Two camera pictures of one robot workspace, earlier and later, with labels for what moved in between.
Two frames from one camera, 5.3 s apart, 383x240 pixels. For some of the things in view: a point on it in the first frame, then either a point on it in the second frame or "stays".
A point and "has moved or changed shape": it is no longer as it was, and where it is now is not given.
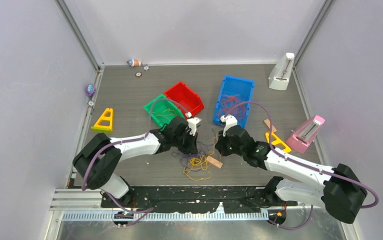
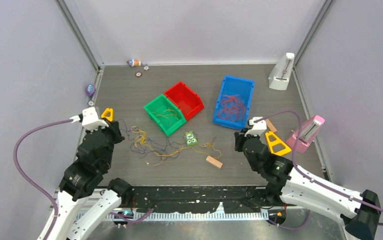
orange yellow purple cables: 194,160 has moved or changed shape
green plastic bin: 162,110 stays
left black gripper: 191,148 to 114,127
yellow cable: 166,115 stays
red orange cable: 231,104 stays
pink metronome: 305,133 stays
